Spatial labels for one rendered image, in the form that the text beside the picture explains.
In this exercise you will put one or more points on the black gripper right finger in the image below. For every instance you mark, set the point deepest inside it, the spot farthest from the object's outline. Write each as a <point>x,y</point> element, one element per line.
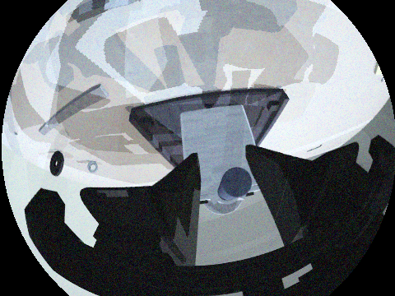
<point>293,186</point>

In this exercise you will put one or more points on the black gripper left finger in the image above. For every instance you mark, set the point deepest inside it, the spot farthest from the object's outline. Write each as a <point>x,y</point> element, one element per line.
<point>170,206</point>

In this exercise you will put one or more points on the light blue long bar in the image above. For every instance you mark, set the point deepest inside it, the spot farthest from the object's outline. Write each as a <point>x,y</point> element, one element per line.
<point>236,182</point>

